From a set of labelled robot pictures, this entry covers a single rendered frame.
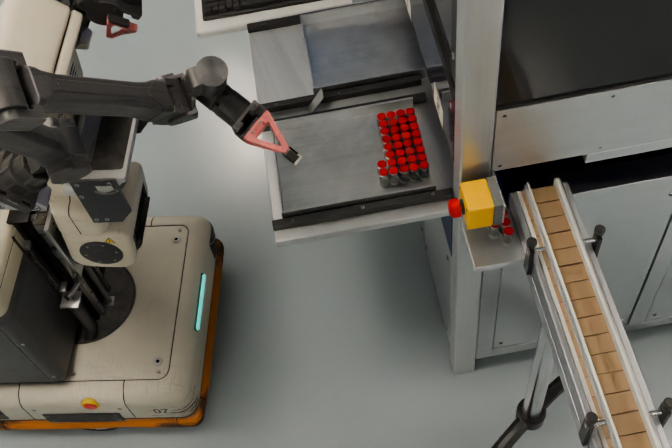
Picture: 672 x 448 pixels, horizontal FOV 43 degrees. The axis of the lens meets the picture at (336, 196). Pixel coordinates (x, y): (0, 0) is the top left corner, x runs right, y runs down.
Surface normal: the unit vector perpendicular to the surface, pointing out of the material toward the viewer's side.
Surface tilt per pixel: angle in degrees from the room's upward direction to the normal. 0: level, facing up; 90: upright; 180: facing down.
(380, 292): 0
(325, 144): 0
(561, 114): 90
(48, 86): 60
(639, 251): 90
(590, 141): 90
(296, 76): 0
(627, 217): 90
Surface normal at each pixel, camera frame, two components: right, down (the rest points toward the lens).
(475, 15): 0.15, 0.80
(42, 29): 0.59, -0.44
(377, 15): -0.11, -0.57
